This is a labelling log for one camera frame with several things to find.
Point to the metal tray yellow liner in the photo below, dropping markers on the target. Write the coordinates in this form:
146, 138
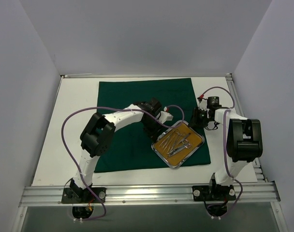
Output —
179, 158

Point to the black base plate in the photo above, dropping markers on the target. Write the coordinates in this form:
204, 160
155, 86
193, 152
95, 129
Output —
83, 195
210, 193

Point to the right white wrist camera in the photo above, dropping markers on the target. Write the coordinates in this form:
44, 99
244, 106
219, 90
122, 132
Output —
202, 103

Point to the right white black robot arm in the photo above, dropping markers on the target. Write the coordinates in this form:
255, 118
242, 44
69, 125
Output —
242, 138

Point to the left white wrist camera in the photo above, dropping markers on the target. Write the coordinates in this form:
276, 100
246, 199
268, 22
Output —
164, 115

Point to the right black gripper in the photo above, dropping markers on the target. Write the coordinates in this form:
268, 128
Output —
195, 118

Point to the back aluminium rail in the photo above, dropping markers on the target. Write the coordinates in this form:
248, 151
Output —
90, 75

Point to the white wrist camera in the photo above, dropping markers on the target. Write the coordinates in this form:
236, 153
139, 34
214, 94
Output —
202, 103
164, 115

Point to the silver surgical scissors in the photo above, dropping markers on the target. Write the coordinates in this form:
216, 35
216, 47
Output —
179, 149

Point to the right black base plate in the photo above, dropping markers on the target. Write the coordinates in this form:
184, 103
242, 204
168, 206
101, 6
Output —
210, 193

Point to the silver needle holder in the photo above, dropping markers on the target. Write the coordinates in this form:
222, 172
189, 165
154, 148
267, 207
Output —
179, 138

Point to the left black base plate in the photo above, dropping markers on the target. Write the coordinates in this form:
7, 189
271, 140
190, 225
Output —
83, 195

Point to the silver forceps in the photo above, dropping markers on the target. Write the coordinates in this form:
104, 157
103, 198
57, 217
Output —
168, 140

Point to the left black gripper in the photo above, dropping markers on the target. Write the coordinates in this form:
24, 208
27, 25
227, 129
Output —
150, 128

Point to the green surgical cloth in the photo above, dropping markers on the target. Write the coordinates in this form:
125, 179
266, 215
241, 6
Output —
131, 147

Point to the front aluminium rail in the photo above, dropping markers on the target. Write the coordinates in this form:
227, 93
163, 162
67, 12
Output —
148, 195

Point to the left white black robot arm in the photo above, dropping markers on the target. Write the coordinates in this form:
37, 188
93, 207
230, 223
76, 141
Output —
98, 135

